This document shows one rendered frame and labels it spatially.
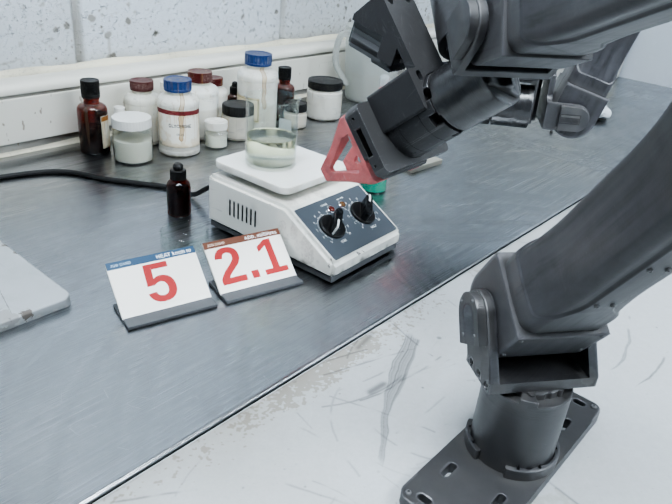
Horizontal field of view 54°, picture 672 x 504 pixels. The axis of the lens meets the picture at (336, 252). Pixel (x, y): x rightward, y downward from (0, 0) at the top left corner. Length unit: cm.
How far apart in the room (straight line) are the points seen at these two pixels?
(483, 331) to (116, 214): 54
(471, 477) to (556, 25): 31
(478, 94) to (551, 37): 11
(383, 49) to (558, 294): 28
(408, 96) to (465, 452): 28
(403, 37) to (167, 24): 71
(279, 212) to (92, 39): 54
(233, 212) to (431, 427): 36
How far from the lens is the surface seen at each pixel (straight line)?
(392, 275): 74
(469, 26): 47
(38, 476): 52
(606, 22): 40
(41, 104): 108
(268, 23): 138
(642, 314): 78
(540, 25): 44
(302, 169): 77
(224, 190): 78
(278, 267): 71
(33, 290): 70
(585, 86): 91
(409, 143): 58
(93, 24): 115
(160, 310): 66
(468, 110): 54
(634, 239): 35
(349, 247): 72
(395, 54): 58
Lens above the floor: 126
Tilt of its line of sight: 28 degrees down
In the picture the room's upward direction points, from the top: 5 degrees clockwise
